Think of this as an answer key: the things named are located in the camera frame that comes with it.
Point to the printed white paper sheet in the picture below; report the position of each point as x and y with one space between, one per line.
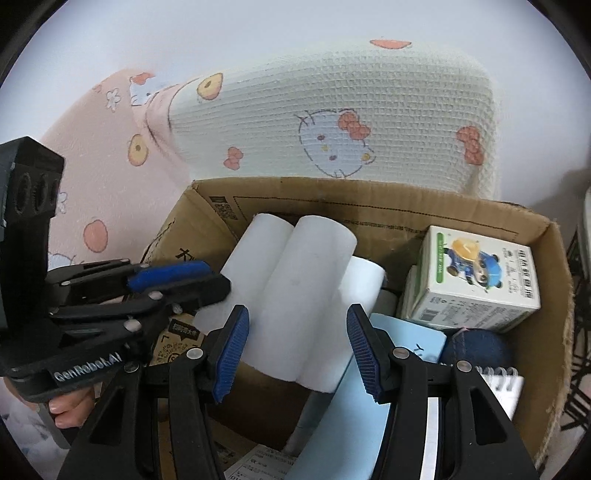
263 464

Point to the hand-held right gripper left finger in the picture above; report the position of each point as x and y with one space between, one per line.
231 355

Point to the black metal rack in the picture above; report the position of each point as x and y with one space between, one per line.
579 369

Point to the dark blue denim ball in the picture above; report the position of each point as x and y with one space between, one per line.
480 350

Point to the pink printed blanket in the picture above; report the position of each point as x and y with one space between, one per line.
101 184

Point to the white spiral notebook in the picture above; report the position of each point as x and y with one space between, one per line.
505 392

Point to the white cartoon print box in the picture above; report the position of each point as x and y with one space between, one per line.
475 277

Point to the brown printed paper bag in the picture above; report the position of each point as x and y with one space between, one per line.
178 341

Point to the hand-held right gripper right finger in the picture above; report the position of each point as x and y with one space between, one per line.
364 355

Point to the person's left hand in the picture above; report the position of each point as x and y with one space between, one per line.
69 410

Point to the person's printed clothing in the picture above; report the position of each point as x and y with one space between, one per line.
23 429

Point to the brown cardboard box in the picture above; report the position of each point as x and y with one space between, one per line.
369 207

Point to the cream printed pillow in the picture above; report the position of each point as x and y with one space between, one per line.
369 83

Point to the white paper roll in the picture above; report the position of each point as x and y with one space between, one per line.
362 281
258 258
304 300

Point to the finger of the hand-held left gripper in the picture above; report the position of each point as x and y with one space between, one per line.
166 274
198 293

